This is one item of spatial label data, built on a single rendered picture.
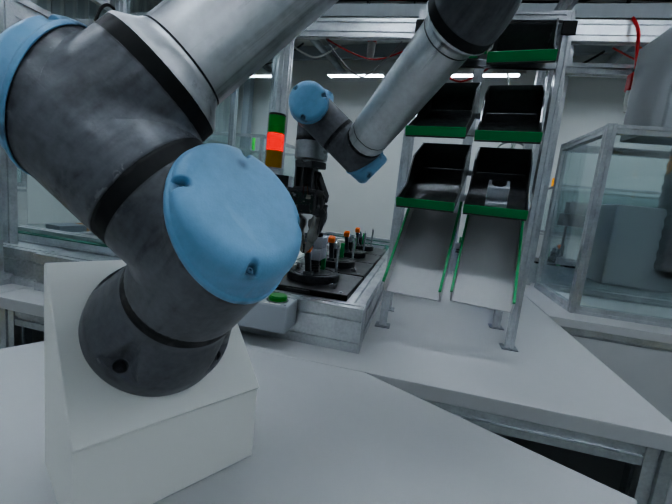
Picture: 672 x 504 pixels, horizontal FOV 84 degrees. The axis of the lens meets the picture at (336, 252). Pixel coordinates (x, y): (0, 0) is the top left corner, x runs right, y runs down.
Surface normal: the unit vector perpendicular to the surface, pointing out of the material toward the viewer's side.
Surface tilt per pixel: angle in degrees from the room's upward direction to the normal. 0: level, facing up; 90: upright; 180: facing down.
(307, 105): 90
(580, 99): 90
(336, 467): 0
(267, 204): 53
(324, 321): 90
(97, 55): 70
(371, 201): 90
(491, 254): 45
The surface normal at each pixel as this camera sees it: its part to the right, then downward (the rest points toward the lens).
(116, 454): 0.71, 0.18
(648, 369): -0.22, 0.11
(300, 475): 0.11, -0.98
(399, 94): -0.56, 0.69
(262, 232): 0.68, -0.45
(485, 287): -0.20, -0.63
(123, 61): 0.24, -0.01
